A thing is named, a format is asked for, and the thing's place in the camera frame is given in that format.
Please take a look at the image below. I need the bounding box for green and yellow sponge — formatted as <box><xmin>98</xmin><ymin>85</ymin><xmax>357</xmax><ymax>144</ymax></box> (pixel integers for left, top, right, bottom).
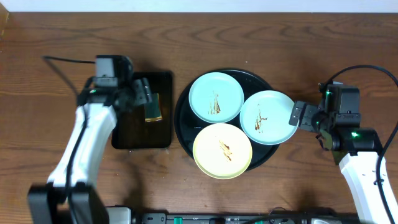
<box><xmin>144</xmin><ymin>93</ymin><xmax>162</xmax><ymax>123</ymax></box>

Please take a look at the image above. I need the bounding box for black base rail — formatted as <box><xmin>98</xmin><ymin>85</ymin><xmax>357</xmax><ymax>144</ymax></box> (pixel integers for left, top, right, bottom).
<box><xmin>133</xmin><ymin>212</ymin><xmax>364</xmax><ymax>224</ymax></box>

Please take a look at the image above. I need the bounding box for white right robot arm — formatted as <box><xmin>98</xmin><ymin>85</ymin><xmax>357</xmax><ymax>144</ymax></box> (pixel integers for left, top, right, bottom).
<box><xmin>289</xmin><ymin>101</ymin><xmax>397</xmax><ymax>223</ymax></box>

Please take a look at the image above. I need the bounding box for yellow plate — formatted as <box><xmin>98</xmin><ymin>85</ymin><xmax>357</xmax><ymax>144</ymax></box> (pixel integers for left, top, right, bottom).
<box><xmin>193</xmin><ymin>123</ymin><xmax>252</xmax><ymax>180</ymax></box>

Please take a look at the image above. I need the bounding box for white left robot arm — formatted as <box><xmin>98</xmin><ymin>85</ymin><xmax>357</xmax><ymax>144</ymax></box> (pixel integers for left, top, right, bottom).
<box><xmin>27</xmin><ymin>77</ymin><xmax>152</xmax><ymax>223</ymax></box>

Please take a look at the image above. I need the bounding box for mint green plate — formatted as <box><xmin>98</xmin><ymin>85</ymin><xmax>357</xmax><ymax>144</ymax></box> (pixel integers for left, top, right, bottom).
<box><xmin>239</xmin><ymin>90</ymin><xmax>298</xmax><ymax>145</ymax></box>
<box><xmin>188</xmin><ymin>72</ymin><xmax>244</xmax><ymax>123</ymax></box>

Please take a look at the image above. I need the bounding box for black rectangular tray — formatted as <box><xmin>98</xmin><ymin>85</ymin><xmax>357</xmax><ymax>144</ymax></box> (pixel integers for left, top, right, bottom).
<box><xmin>111</xmin><ymin>71</ymin><xmax>174</xmax><ymax>149</ymax></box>

